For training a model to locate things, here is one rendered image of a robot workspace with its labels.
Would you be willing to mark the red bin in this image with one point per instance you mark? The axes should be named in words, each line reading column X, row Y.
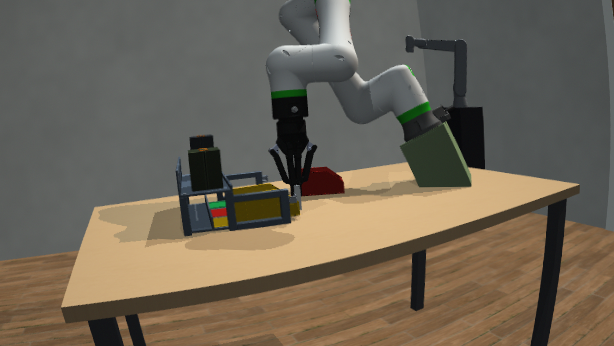
column 322, row 181

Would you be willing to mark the yellow bin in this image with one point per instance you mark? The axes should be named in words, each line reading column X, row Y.
column 260, row 209

